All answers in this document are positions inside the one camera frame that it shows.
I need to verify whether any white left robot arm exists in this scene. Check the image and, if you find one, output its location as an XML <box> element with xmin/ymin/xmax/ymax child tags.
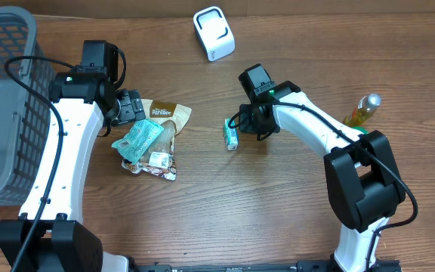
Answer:
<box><xmin>0</xmin><ymin>68</ymin><xmax>135</xmax><ymax>271</ymax></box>

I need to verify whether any white barcode scanner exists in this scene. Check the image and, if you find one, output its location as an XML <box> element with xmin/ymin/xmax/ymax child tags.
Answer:
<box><xmin>193</xmin><ymin>6</ymin><xmax>236</xmax><ymax>62</ymax></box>

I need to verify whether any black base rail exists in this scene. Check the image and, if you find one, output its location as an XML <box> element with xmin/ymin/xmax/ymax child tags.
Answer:
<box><xmin>126</xmin><ymin>257</ymin><xmax>403</xmax><ymax>272</ymax></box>

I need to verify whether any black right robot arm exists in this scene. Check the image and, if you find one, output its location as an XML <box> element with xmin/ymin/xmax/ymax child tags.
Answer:
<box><xmin>237</xmin><ymin>63</ymin><xmax>406</xmax><ymax>271</ymax></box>

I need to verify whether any yellow oil bottle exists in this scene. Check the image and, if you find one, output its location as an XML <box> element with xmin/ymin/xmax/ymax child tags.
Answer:
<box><xmin>343</xmin><ymin>94</ymin><xmax>381</xmax><ymax>127</ymax></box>

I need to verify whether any grey plastic basket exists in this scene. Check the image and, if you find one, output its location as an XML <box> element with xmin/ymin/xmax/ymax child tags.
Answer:
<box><xmin>0</xmin><ymin>6</ymin><xmax>55</xmax><ymax>206</ymax></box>

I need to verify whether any teal wipes packet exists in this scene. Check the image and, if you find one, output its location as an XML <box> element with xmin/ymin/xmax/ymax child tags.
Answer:
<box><xmin>112</xmin><ymin>119</ymin><xmax>164</xmax><ymax>164</ymax></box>

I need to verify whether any brown PaniTree snack pouch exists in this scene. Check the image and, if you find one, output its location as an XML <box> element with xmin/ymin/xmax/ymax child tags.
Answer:
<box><xmin>122</xmin><ymin>99</ymin><xmax>192</xmax><ymax>181</ymax></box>

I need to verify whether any teal Kleenex tissue pack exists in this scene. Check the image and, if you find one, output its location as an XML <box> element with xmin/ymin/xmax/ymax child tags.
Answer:
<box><xmin>224</xmin><ymin>119</ymin><xmax>239</xmax><ymax>151</ymax></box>

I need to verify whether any green lid jar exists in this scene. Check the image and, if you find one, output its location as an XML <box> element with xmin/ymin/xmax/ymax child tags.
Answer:
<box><xmin>352</xmin><ymin>127</ymin><xmax>368</xmax><ymax>134</ymax></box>

